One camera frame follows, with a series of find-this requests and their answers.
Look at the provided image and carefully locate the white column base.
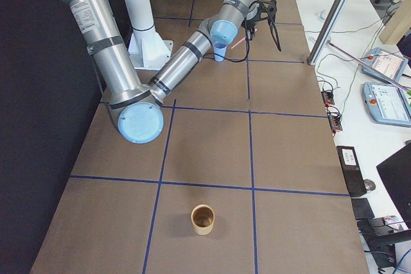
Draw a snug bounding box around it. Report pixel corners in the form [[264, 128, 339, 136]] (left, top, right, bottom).
[[125, 0, 173, 71]]

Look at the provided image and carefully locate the far teach pendant tablet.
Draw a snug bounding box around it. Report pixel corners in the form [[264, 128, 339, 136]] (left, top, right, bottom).
[[362, 47, 408, 83]]

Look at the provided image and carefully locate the orange terminal block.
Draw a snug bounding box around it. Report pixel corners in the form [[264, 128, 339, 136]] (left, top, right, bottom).
[[327, 111, 343, 133], [321, 90, 335, 107]]

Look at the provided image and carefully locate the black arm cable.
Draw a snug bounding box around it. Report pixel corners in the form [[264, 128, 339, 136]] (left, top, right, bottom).
[[221, 0, 283, 63]]

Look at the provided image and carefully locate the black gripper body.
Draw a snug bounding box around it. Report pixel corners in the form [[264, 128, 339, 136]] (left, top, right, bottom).
[[243, 7, 259, 30]]

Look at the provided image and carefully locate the light blue plastic cup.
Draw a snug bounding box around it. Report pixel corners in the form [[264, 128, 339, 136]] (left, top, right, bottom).
[[213, 42, 227, 62]]

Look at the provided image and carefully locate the grabber reach tool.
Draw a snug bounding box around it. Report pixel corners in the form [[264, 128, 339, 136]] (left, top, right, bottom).
[[328, 40, 410, 92]]

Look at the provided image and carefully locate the near teach pendant tablet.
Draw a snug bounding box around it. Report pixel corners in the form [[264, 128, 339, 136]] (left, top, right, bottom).
[[362, 82, 410, 127]]

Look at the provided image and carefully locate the pink chopstick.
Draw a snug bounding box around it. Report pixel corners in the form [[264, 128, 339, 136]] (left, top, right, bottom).
[[231, 28, 258, 49]]

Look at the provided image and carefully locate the black monitor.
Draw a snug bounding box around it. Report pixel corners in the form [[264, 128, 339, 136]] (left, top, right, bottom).
[[377, 144, 411, 228]]

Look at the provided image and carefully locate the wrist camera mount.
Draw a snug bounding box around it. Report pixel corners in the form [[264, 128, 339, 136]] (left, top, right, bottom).
[[257, 0, 277, 22]]

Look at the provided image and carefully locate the black box with label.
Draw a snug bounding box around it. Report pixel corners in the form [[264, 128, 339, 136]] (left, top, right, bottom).
[[336, 146, 367, 198]]

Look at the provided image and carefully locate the teach pendant tablet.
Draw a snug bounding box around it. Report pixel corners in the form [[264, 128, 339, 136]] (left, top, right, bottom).
[[362, 47, 408, 83], [362, 82, 410, 127]]

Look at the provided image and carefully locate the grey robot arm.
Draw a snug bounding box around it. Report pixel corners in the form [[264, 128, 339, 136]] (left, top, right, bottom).
[[60, 0, 257, 144]]

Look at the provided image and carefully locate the tan wooden cup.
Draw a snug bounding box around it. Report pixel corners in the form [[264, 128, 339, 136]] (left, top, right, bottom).
[[190, 204, 215, 235]]

